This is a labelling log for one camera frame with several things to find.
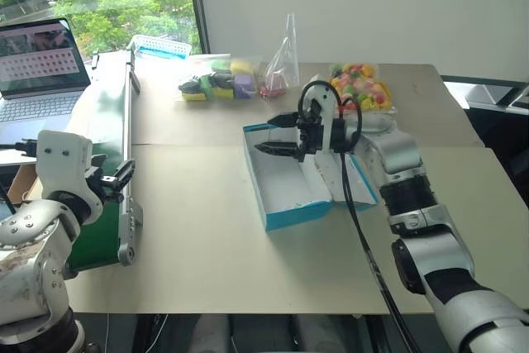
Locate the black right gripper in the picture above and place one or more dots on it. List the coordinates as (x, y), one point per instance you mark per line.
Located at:
(310, 138)

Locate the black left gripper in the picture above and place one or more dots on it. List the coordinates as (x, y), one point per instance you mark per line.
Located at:
(105, 185)

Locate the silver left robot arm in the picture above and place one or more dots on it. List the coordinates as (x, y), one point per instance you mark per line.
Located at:
(25, 245)

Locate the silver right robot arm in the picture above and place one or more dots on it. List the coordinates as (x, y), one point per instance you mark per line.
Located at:
(438, 245)

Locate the green conveyor belt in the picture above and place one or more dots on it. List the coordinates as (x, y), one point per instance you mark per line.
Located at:
(107, 121)

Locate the blue and white box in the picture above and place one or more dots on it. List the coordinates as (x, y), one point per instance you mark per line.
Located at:
(289, 187)

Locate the brown cardboard box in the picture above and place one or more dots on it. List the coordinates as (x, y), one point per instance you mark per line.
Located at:
(20, 183)

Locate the small red toy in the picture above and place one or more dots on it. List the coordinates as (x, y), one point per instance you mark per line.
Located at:
(273, 86)

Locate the tall clear plastic bag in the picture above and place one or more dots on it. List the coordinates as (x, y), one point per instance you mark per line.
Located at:
(285, 59)

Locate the plastic bag of toy blocks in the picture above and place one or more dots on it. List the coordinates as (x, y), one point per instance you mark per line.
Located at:
(223, 82)

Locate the bag of colourful candy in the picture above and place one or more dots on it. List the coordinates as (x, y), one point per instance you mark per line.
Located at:
(361, 86)

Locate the grey laptop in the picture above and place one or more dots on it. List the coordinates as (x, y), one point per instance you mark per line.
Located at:
(41, 101)

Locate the white plastic basket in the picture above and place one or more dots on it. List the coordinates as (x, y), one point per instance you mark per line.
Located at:
(161, 45)

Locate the dark side desk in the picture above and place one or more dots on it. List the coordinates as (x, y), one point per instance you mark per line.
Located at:
(496, 121)

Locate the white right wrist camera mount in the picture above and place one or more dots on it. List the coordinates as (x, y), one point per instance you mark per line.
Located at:
(327, 121)

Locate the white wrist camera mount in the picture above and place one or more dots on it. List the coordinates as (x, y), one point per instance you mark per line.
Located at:
(58, 158)
(327, 121)

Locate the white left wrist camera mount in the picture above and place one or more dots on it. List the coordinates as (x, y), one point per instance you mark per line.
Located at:
(58, 158)

